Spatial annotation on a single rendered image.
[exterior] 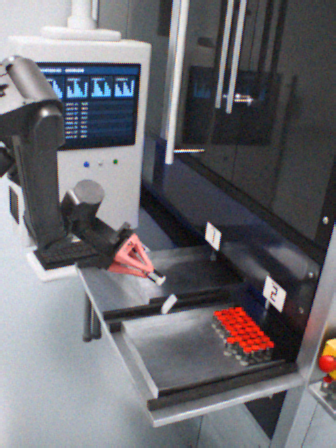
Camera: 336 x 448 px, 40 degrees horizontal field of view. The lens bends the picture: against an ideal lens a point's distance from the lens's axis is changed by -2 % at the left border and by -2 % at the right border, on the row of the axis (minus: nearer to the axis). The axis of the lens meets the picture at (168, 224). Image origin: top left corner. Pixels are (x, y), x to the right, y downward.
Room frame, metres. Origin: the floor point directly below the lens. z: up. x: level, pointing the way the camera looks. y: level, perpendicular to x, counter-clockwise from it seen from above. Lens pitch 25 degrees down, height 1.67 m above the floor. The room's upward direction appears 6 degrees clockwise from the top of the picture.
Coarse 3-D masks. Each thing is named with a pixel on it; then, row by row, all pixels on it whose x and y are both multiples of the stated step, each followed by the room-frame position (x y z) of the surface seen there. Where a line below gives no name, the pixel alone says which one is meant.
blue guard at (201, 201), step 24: (144, 144) 1.92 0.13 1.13; (144, 168) 1.90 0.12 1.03; (168, 168) 1.69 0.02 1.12; (192, 168) 1.53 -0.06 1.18; (168, 192) 1.67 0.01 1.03; (192, 192) 1.51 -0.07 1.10; (216, 192) 1.37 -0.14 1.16; (192, 216) 1.49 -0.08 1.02; (216, 216) 1.35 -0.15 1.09; (240, 216) 1.24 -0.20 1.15; (240, 240) 1.22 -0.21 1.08; (264, 240) 1.12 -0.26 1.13; (288, 240) 1.04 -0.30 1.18; (240, 264) 1.20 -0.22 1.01; (264, 264) 1.11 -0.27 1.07; (288, 264) 1.02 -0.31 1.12; (312, 264) 0.95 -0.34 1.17; (288, 288) 1.01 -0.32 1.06; (312, 288) 0.94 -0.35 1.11; (288, 312) 0.99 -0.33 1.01
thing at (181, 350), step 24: (192, 312) 1.09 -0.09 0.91; (144, 336) 0.99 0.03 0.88; (168, 336) 1.00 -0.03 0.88; (192, 336) 1.01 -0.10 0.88; (216, 336) 1.02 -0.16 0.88; (144, 360) 0.90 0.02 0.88; (168, 360) 0.91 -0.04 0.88; (192, 360) 0.92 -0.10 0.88; (216, 360) 0.93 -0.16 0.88; (264, 360) 0.94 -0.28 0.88; (168, 384) 0.82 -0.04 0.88; (192, 384) 0.80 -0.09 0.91
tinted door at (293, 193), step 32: (288, 0) 1.21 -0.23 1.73; (320, 0) 1.10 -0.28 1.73; (256, 32) 1.31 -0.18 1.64; (288, 32) 1.19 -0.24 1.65; (320, 32) 1.09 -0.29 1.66; (256, 64) 1.29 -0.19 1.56; (288, 64) 1.17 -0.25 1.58; (320, 64) 1.07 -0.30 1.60; (256, 96) 1.27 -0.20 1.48; (288, 96) 1.15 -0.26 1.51; (320, 96) 1.05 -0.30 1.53; (256, 128) 1.25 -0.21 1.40; (288, 128) 1.13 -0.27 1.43; (320, 128) 1.03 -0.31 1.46; (256, 160) 1.23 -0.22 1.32; (288, 160) 1.11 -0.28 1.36; (320, 160) 1.01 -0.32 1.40; (256, 192) 1.20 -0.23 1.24; (288, 192) 1.09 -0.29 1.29; (320, 192) 0.99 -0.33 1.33
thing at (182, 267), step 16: (160, 256) 1.41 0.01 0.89; (176, 256) 1.44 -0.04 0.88; (192, 256) 1.46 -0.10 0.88; (208, 256) 1.47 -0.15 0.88; (160, 272) 1.33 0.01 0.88; (176, 272) 1.34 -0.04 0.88; (192, 272) 1.35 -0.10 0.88; (208, 272) 1.36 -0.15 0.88; (224, 272) 1.37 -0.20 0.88; (144, 288) 1.22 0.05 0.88; (160, 288) 1.23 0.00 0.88; (176, 288) 1.24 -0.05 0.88; (192, 288) 1.25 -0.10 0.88; (208, 288) 1.21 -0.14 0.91; (224, 288) 1.23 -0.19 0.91; (240, 288) 1.26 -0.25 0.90
